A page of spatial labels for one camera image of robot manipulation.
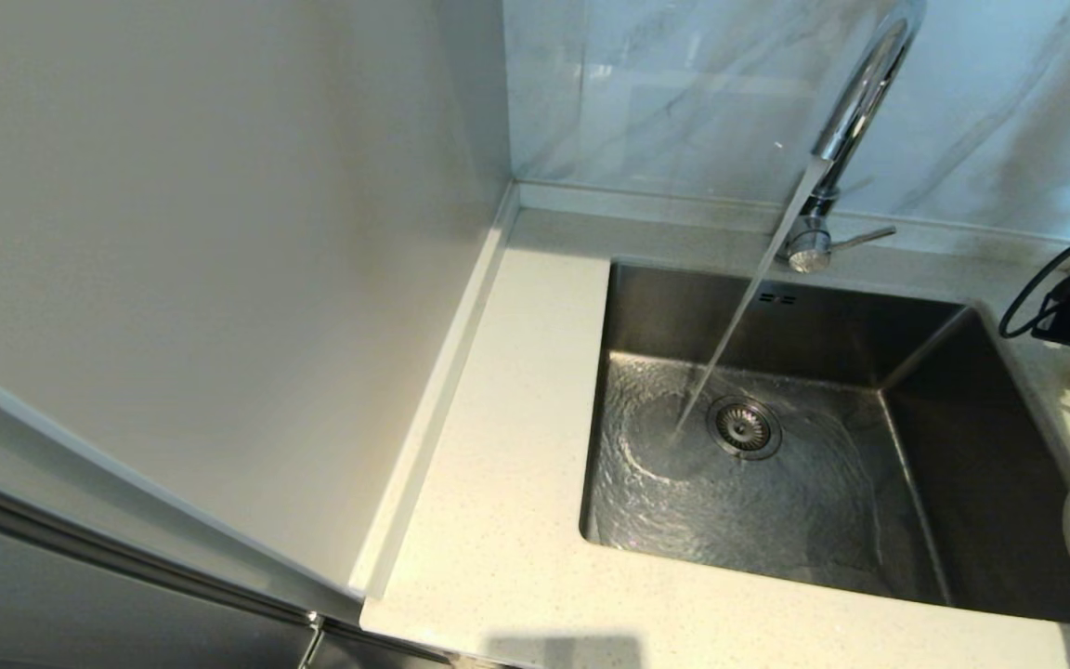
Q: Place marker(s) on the stainless steel sink basin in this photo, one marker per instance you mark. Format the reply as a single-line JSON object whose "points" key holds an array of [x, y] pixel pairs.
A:
{"points": [[665, 530]]}

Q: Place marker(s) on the chrome gooseneck kitchen faucet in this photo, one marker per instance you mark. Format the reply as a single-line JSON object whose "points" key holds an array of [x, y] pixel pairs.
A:
{"points": [[860, 102]]}

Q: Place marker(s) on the round metal drain strainer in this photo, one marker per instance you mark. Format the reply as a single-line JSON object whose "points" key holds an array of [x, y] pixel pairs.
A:
{"points": [[744, 428]]}

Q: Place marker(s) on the white tall side panel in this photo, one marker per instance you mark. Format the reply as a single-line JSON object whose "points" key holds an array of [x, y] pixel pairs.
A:
{"points": [[219, 232]]}

